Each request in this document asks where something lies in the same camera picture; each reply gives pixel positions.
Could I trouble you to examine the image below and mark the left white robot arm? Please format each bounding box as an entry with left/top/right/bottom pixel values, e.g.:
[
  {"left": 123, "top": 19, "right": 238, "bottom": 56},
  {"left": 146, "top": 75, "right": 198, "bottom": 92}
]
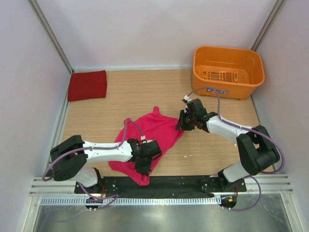
[{"left": 49, "top": 135, "right": 162, "bottom": 193}]

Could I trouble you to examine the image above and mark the folded dark red t shirt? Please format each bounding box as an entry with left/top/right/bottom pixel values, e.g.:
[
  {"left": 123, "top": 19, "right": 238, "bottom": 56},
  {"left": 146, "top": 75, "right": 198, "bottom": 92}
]
[{"left": 67, "top": 70, "right": 107, "bottom": 102}]

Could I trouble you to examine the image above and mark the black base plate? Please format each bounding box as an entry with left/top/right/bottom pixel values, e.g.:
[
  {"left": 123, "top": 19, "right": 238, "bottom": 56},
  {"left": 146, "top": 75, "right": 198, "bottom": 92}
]
[{"left": 86, "top": 175, "right": 247, "bottom": 199}]

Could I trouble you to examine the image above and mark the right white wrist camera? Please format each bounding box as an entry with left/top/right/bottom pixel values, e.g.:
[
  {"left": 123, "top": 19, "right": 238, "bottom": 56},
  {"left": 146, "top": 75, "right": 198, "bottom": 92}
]
[{"left": 183, "top": 95, "right": 191, "bottom": 103}]

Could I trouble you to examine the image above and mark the white slotted cable duct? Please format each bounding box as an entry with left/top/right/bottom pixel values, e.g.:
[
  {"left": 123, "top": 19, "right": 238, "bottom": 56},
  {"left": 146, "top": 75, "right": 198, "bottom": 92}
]
[{"left": 40, "top": 195, "right": 221, "bottom": 206}]

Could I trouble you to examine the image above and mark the pink t shirt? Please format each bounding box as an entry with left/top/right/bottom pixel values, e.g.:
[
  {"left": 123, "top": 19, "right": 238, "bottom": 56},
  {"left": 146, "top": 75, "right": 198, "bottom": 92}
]
[{"left": 108, "top": 106, "right": 184, "bottom": 186}]

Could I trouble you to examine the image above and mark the orange plastic basket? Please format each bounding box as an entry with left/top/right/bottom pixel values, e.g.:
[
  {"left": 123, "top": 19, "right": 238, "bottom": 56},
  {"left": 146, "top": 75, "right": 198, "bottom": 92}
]
[{"left": 191, "top": 46, "right": 265, "bottom": 100}]

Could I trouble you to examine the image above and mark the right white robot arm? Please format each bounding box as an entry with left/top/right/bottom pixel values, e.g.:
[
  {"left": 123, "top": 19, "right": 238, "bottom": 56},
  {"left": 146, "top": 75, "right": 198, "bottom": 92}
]
[{"left": 176, "top": 96, "right": 280, "bottom": 191}]

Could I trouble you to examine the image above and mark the aluminium frame rail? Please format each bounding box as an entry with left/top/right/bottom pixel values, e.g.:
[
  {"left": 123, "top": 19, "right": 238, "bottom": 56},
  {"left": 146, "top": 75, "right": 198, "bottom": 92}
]
[{"left": 28, "top": 174, "right": 293, "bottom": 197}]

